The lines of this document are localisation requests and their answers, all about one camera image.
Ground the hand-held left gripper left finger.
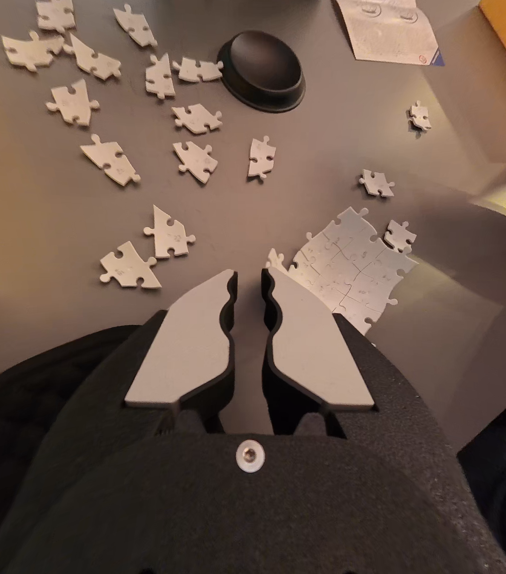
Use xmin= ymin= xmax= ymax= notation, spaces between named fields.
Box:
xmin=124 ymin=269 xmax=238 ymax=411

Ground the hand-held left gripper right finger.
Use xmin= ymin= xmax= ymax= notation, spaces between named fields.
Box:
xmin=260 ymin=268 xmax=377 ymax=413

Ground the assembled white puzzle section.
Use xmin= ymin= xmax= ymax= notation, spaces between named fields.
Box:
xmin=267 ymin=207 xmax=418 ymax=334

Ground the black round ball stand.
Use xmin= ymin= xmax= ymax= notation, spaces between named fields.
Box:
xmin=216 ymin=30 xmax=307 ymax=113

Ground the scattered loose puzzle pieces group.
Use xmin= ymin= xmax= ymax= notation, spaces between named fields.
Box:
xmin=1 ymin=0 xmax=276 ymax=290

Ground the white instruction leaflet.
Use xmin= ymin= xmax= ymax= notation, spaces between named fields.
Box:
xmin=334 ymin=0 xmax=444 ymax=68

